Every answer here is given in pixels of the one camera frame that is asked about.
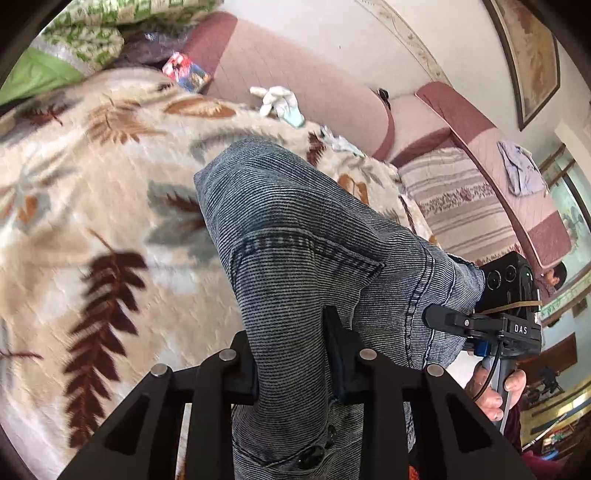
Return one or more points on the pink padded headboard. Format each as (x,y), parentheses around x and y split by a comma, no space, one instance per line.
(286,55)

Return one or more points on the striped sofa cushion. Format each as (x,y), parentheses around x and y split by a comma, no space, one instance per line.
(457,203)

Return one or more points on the cream leaf print blanket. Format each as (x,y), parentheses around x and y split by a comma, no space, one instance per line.
(106,184)

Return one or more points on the small black object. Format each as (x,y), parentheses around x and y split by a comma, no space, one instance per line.
(383,95)

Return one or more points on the person's right forearm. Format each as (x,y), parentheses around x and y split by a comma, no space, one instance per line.
(535,457)

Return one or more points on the colourful printed packet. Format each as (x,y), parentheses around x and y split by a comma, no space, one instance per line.
(185,73)

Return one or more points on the green patterned quilt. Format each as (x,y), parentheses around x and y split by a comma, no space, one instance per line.
(69,41)

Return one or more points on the framed wall picture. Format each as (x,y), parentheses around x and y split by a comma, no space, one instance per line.
(528,60)

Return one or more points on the pink corner cushion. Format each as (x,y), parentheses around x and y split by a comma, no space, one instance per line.
(418,127)

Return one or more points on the person's right hand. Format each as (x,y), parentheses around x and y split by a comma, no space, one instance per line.
(482,392)

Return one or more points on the lilac cloth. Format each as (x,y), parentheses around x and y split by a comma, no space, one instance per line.
(522,168)

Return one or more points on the blue-grey ribbed pants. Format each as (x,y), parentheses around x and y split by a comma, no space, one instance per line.
(300,230)

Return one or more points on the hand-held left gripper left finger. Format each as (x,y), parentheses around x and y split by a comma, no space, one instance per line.
(240,369)

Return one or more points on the purple plastic bag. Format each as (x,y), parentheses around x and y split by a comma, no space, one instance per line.
(147,46)

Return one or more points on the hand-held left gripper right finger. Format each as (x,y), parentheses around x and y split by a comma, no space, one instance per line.
(339,369)

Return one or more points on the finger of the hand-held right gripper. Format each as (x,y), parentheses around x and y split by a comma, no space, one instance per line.
(455,321)

